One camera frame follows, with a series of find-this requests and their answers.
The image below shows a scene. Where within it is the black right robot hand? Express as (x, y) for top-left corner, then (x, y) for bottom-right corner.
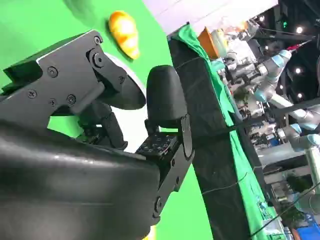
(0, 29), (196, 240)

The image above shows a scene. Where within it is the orange toy bread roll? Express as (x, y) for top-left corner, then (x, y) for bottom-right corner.
(108, 10), (140, 60)

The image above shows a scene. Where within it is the green table cloth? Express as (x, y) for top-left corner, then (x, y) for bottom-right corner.
(0, 0), (287, 240)

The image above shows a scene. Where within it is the black panel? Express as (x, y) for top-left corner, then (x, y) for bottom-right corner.
(166, 36), (252, 240)

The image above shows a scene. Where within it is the thin black cable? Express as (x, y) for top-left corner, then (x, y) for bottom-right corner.
(201, 172), (250, 197)

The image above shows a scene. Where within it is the black strap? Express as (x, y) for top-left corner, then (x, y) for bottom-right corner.
(224, 99), (320, 135)

